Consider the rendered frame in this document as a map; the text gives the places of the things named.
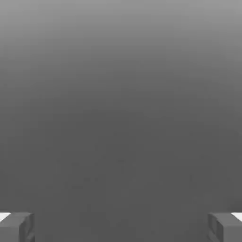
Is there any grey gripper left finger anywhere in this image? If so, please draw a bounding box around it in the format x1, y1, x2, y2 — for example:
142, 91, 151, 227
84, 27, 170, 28
0, 211, 36, 242

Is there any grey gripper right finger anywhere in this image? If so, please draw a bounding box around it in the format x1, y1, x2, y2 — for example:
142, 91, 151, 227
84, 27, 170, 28
207, 211, 242, 242

